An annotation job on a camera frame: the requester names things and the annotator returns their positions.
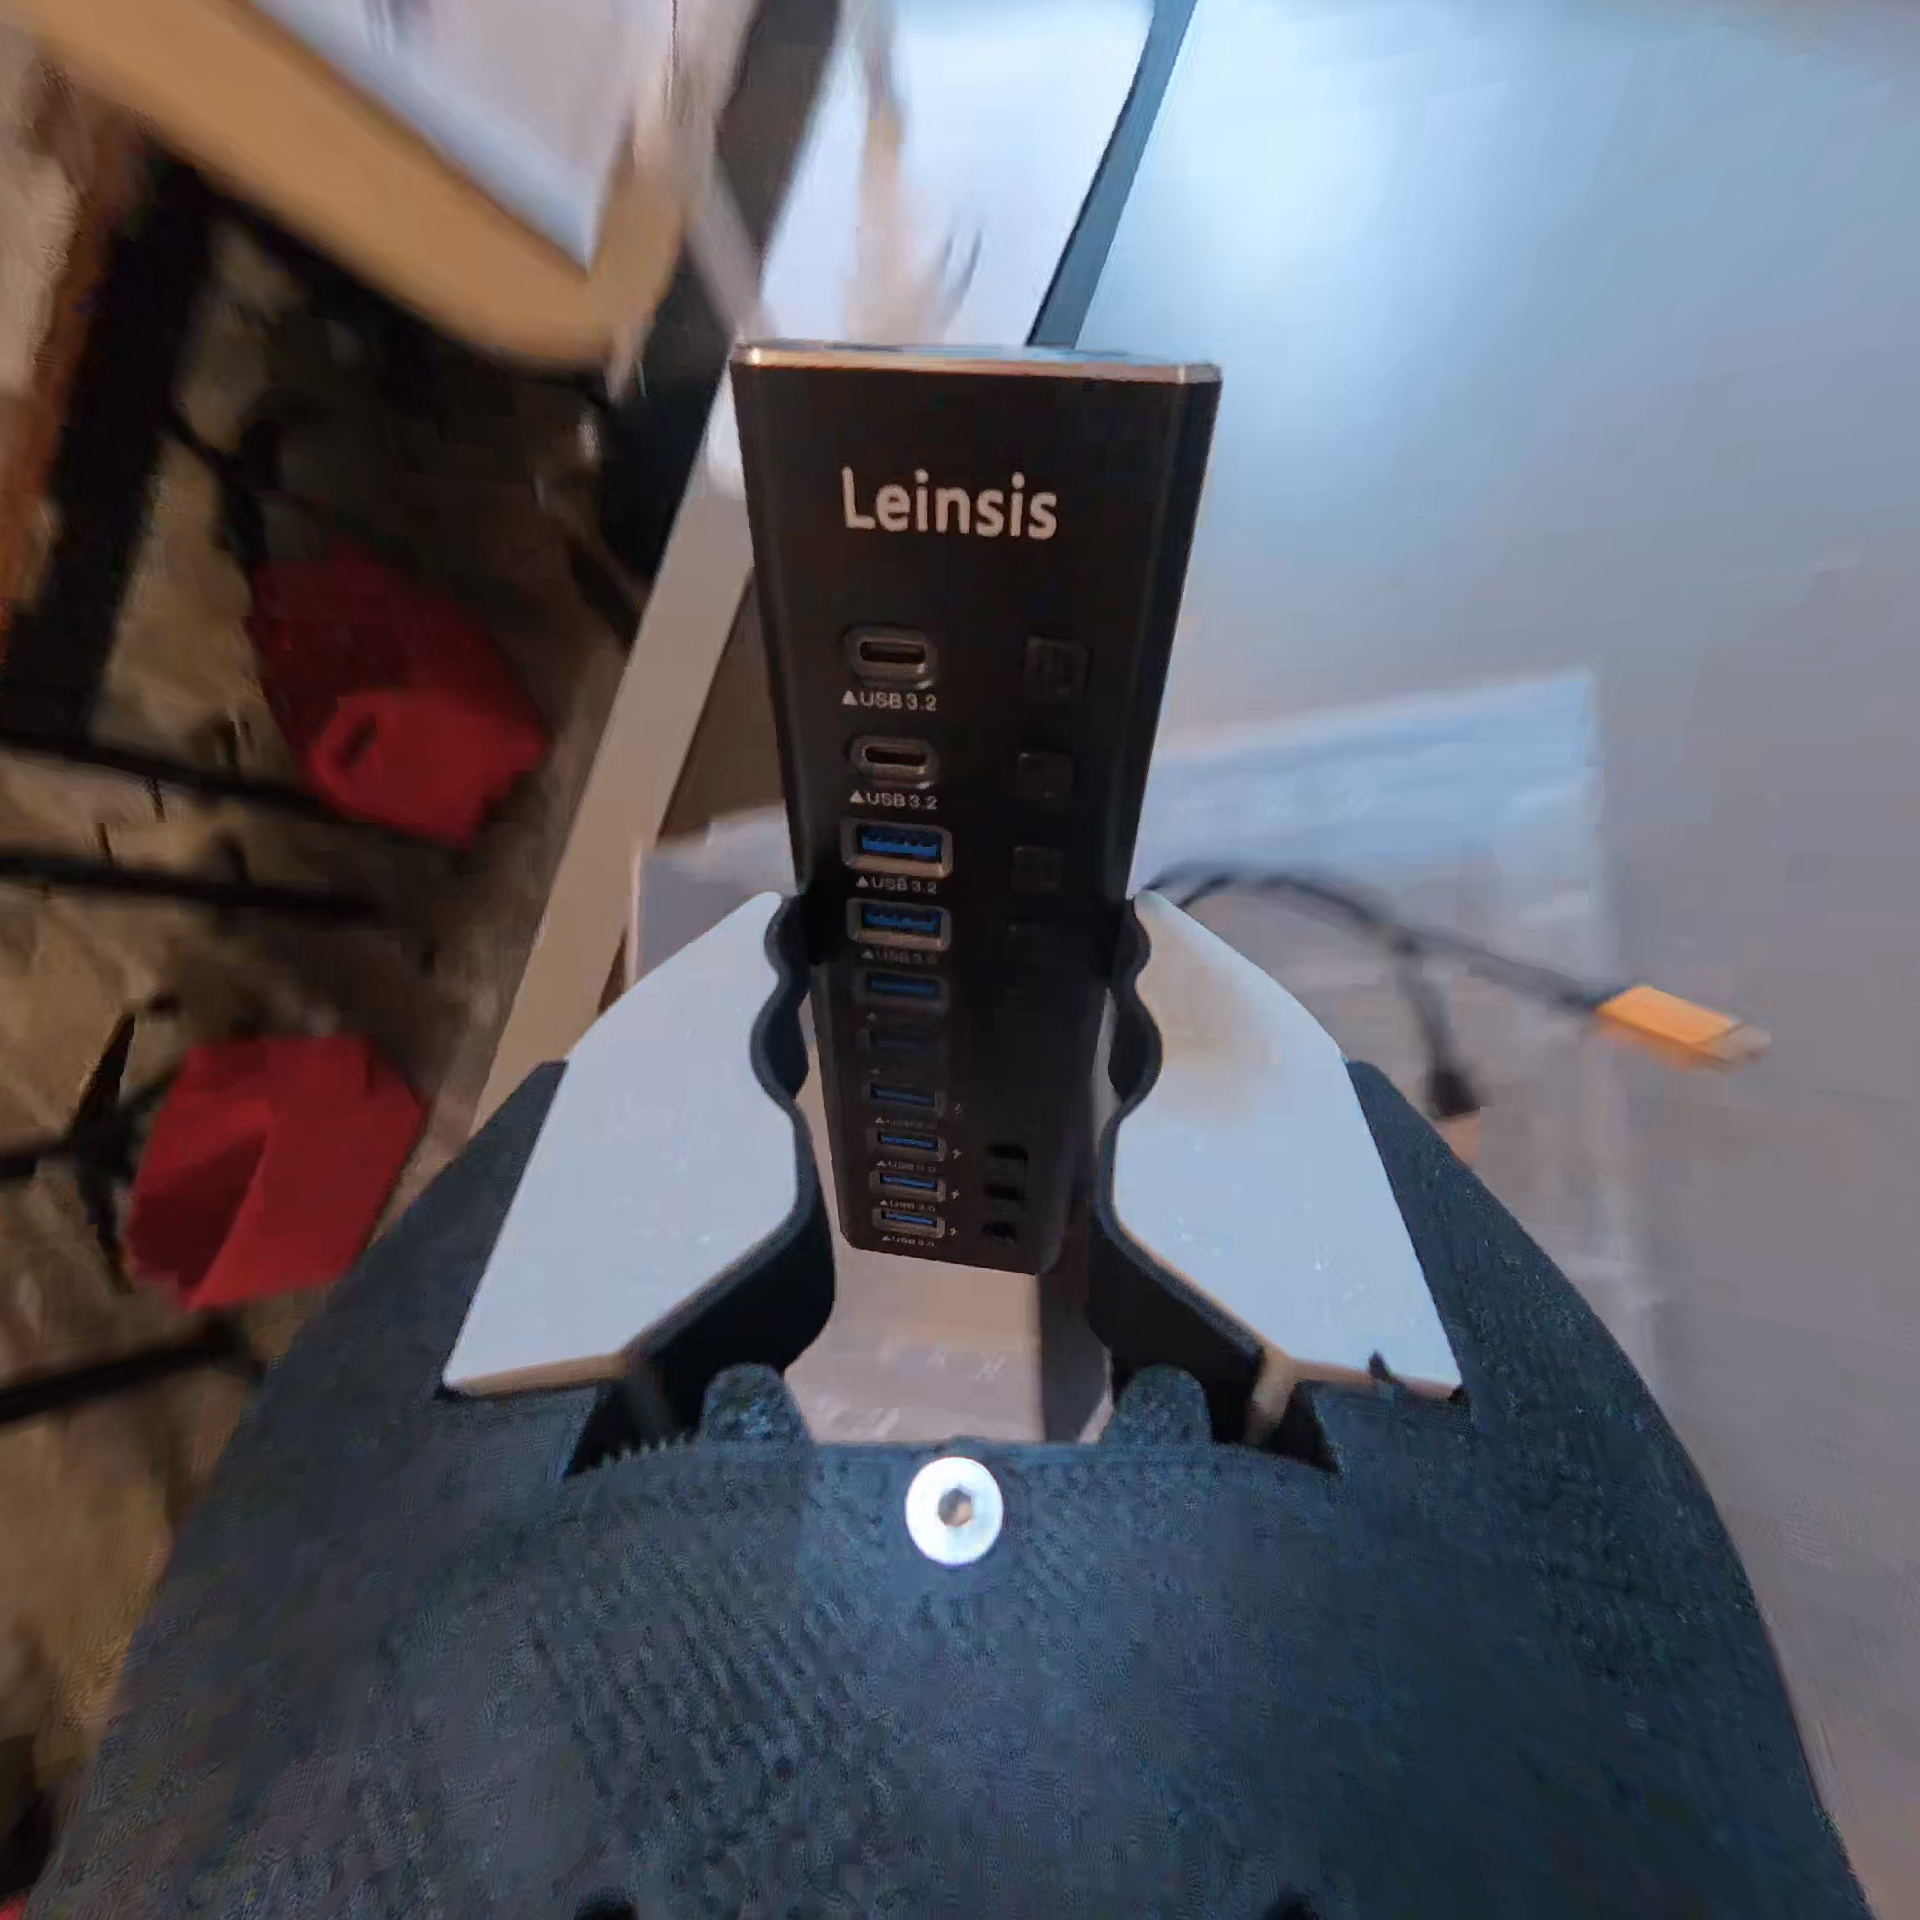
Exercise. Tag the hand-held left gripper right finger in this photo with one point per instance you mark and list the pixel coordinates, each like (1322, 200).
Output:
(1276, 1185)

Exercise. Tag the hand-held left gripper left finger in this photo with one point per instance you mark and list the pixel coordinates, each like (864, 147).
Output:
(629, 1170)

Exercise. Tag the black multi-port usb hub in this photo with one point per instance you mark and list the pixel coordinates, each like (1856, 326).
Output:
(975, 599)

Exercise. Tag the red cloth bag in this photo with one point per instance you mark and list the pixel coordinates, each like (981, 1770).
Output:
(390, 705)
(270, 1170)

